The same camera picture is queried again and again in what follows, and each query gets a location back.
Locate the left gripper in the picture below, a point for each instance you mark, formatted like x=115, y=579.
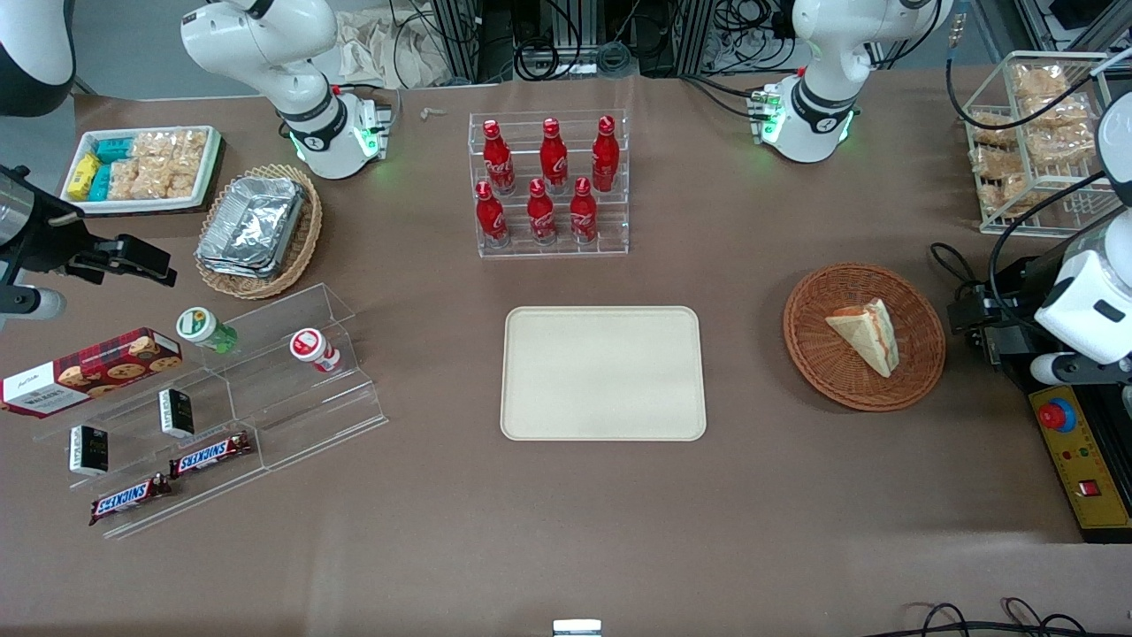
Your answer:
x=1011, y=337

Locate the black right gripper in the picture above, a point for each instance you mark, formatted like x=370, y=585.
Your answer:
x=46, y=240

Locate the triangular sandwich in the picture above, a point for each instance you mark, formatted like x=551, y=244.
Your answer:
x=871, y=341

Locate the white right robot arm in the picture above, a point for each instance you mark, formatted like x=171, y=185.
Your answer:
x=292, y=53

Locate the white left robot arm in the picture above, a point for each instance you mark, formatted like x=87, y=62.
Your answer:
x=822, y=53

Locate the white rectangular snack tray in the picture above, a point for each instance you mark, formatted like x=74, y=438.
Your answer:
x=208, y=177

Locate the light oval wicker basket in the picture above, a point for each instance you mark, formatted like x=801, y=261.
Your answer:
x=301, y=239

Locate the brown round wicker basket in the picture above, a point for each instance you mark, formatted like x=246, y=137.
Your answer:
x=818, y=354

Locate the beige plastic tray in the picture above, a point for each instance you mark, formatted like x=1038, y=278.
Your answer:
x=601, y=372

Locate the clear bag of rice snacks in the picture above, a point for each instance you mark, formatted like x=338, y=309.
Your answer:
x=153, y=145
x=153, y=180
x=124, y=180
x=190, y=149

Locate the teal snack pack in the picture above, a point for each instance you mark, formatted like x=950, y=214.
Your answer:
x=101, y=183
x=115, y=149

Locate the green lid drink bottle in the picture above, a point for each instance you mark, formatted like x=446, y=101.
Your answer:
x=202, y=326

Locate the black machine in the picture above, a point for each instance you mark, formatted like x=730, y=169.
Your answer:
x=999, y=318

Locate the yellow snack pack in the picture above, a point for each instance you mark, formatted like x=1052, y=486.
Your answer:
x=82, y=177

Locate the aluminium foil container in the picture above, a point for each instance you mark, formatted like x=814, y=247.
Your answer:
x=252, y=221

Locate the red tartan cookie box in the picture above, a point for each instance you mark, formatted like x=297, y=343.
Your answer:
x=88, y=376

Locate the clear bag of crackers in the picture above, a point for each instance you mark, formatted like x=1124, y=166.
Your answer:
x=989, y=162
x=1039, y=81
x=1066, y=146
x=1057, y=111
x=992, y=133
x=1021, y=188

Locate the yellow emergency stop box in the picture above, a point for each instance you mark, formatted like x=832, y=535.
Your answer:
x=1083, y=460

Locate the small black box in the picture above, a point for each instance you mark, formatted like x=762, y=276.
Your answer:
x=89, y=451
x=177, y=413

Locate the red lid drink bottle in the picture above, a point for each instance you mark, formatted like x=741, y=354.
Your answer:
x=311, y=347

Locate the Snickers chocolate bar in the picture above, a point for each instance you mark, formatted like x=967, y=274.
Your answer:
x=128, y=500
x=210, y=454

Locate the clear acrylic step display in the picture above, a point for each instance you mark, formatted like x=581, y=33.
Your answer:
x=301, y=416

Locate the crumpled beige cloth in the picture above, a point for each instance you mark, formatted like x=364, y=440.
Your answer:
x=380, y=49

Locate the red cola bottle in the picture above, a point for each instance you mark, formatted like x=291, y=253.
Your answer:
x=584, y=212
x=605, y=159
x=554, y=159
x=541, y=214
x=498, y=164
x=491, y=217

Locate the clear acrylic bottle rack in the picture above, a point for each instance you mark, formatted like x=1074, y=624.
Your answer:
x=619, y=230

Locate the aluminium frame rack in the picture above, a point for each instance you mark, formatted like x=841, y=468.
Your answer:
x=566, y=35

